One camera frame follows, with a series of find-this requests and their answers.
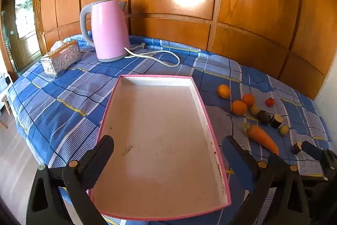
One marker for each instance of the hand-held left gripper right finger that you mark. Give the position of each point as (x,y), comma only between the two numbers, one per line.
(238,159)

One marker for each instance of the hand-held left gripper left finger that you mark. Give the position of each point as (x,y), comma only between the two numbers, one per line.
(101,151)

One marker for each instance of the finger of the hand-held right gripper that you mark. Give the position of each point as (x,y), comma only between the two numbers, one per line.
(312,150)

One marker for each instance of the cut eggplant piece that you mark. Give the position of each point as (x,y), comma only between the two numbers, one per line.
(276,121)
(296,147)

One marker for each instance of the orange carrot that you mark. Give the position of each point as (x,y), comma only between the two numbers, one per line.
(262,138)

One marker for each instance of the small yellow-green fruit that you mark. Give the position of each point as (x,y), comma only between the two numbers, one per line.
(284,130)
(254,110)

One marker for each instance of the orange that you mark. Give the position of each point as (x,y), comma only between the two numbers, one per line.
(224,91)
(239,108)
(248,100)

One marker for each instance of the pink rimmed shallow box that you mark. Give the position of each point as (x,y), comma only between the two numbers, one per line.
(158,135)

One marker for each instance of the red tomato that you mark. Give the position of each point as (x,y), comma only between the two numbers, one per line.
(270,102)

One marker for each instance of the dark avocado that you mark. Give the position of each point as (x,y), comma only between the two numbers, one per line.
(264,117)

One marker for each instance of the blue plaid tablecloth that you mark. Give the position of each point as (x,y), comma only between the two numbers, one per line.
(65,88)

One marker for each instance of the silver embossed tissue box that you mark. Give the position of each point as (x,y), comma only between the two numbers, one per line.
(61,59)

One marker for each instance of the wooden stool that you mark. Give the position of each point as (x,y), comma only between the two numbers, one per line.
(5,103)

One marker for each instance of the white tissue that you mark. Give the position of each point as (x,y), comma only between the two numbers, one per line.
(57,44)

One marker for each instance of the pink electric kettle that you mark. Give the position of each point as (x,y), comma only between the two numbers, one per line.
(109,30)

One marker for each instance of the wooden panelled wardrobe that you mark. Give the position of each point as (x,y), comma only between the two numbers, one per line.
(171,37)

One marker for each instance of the wooden glazed door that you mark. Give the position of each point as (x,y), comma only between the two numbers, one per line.
(23,16)

